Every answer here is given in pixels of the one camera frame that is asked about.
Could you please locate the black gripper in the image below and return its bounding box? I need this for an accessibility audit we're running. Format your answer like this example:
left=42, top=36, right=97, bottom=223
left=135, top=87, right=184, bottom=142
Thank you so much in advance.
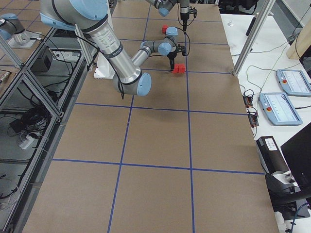
left=180, top=6, right=190, bottom=34
left=167, top=51, right=177, bottom=71

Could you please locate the red block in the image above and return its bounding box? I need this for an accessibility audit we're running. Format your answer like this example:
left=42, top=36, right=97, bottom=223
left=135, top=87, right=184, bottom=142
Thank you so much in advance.
left=162, top=24, right=168, bottom=34
left=172, top=64, right=179, bottom=74
left=177, top=64, right=186, bottom=73

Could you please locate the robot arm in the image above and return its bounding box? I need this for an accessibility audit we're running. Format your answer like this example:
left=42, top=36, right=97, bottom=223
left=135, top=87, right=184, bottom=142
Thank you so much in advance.
left=40, top=0, right=178, bottom=96
left=146, top=0, right=190, bottom=34

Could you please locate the brown paper table cover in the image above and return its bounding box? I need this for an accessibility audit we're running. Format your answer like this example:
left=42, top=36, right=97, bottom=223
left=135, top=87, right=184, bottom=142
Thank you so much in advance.
left=23, top=5, right=278, bottom=233

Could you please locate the teach pendant near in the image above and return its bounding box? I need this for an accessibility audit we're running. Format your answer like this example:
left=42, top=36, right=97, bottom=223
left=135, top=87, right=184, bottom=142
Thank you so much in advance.
left=259, top=92, right=303, bottom=126

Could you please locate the teach pendant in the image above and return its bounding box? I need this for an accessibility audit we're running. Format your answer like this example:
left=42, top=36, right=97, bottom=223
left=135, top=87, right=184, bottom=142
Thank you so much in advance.
left=259, top=92, right=303, bottom=126
left=276, top=69, right=311, bottom=97

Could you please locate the teach pendant far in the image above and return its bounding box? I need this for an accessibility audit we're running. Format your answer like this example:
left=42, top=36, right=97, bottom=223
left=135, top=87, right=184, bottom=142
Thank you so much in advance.
left=276, top=69, right=311, bottom=97

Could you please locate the black cardboard box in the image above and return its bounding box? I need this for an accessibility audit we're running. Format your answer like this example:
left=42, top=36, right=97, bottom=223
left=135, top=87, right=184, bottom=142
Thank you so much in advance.
left=256, top=136, right=289, bottom=175

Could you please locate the black monitor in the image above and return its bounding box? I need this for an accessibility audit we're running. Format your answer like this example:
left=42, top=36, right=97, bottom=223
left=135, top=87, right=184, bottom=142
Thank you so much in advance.
left=281, top=123, right=311, bottom=189

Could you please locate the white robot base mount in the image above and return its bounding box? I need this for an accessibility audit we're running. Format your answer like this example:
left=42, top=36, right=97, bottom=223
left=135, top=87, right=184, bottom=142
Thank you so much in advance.
left=94, top=52, right=115, bottom=80

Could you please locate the aluminium frame post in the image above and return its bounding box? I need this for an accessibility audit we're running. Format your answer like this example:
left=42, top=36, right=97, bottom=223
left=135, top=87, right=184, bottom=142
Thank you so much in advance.
left=231, top=0, right=275, bottom=76

